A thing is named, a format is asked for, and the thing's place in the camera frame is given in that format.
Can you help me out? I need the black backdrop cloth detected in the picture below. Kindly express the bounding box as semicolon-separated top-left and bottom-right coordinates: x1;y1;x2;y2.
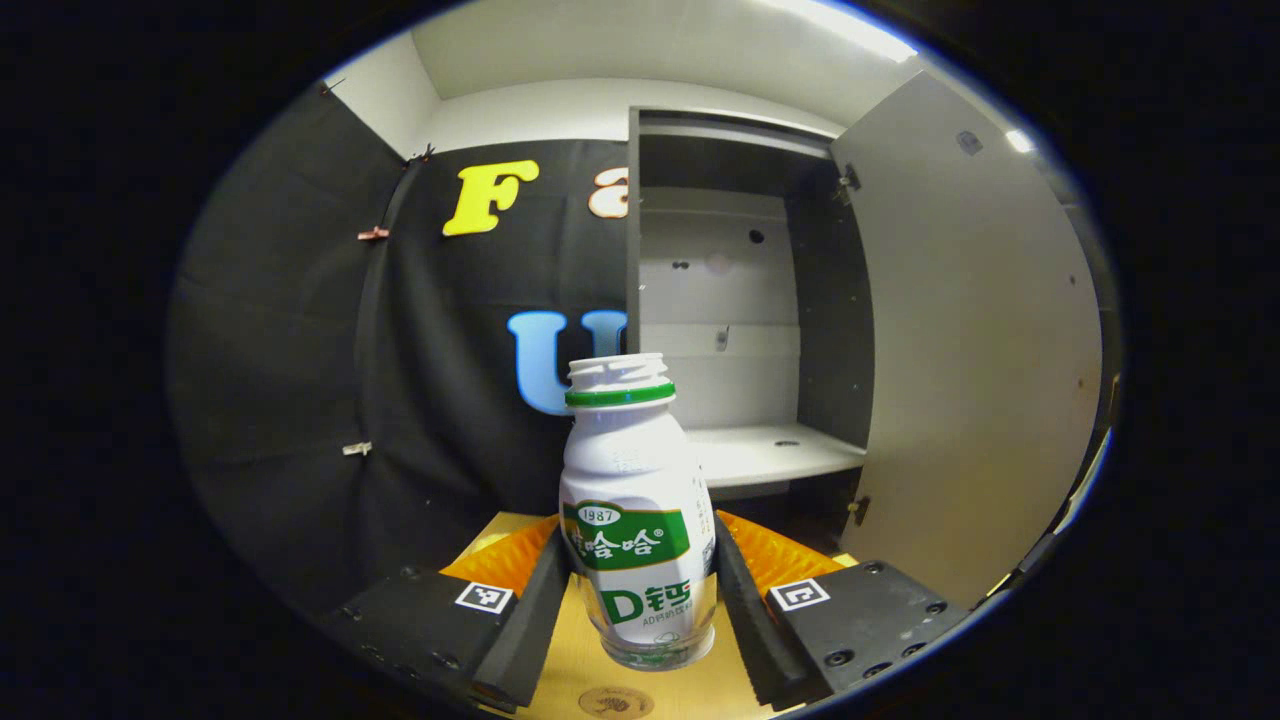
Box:
165;85;431;621
355;140;641;601

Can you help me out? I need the long ceiling light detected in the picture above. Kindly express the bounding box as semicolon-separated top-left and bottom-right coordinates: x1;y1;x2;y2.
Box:
770;0;919;63

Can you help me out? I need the round wooden coaster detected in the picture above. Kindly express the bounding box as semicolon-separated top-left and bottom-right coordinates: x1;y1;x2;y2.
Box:
578;686;656;720

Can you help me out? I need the white green label bottle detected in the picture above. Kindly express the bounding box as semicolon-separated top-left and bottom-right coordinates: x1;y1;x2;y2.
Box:
558;352;719;671

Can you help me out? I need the beige cabinet door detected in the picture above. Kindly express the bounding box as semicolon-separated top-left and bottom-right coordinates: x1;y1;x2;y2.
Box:
828;70;1106;611

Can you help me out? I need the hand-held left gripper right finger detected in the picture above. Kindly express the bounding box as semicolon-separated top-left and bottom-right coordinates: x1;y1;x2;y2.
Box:
712;510;971;713

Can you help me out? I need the grey cabinet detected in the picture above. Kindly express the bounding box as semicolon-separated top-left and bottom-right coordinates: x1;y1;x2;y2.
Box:
625;107;873;561

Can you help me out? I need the white cabinet shelf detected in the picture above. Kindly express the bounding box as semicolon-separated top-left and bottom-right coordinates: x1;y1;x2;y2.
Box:
683;424;868;491

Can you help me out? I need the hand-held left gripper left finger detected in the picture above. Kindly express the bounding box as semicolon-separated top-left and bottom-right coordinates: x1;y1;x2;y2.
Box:
318;515;574;714

